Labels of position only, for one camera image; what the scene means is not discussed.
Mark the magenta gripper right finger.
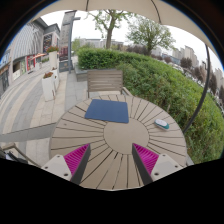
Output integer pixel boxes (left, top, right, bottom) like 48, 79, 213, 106
132, 143, 182, 185

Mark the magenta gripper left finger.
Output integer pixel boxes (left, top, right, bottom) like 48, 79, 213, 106
42, 144, 91, 185

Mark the white and teal mouse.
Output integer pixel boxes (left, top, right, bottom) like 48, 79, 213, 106
154, 119, 169, 130

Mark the blue mouse pad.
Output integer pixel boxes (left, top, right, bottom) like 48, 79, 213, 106
85, 99, 129, 123

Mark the curved dark umbrella pole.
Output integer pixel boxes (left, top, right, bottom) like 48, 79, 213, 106
183, 44, 210, 134

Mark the green hedge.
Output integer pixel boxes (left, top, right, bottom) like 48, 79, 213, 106
78, 49, 224, 163

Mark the near white planter box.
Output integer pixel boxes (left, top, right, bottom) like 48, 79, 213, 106
42, 72, 55, 101

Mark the white planter box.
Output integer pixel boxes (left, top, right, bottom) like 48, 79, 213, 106
50, 67, 60, 91
42, 72, 55, 101

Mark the wooden slatted chair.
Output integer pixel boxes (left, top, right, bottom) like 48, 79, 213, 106
87, 69, 131, 97

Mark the middle white planter box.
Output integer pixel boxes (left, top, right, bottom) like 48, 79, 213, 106
50, 67, 60, 91

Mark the tall white flower planter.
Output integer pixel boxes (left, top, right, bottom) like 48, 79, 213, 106
46, 46, 59, 69

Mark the right tree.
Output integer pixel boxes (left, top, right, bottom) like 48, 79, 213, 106
126, 16, 175, 54

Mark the tree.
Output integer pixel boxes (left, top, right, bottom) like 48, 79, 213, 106
87, 9, 132, 49
126, 16, 175, 54

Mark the grey street lamp pole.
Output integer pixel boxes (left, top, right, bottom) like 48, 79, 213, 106
62, 17, 81, 74

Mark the left tree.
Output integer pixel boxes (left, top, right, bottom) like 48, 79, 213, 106
87, 9, 132, 49

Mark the beige patio umbrella canopy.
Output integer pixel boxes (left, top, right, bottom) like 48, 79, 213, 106
32, 0, 218, 55

